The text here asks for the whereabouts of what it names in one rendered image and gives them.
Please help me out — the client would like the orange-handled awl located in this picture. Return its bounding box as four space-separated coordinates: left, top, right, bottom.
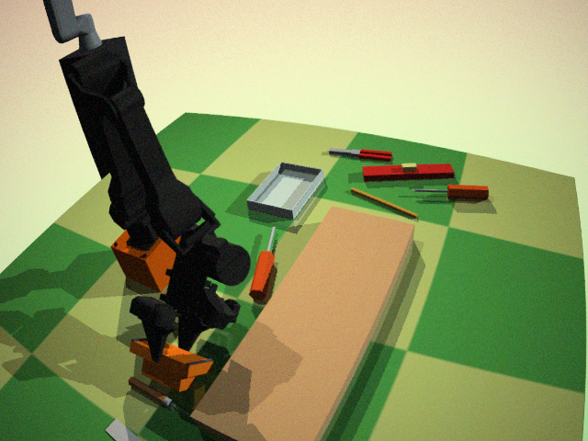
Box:
413 185 489 200
249 227 276 300

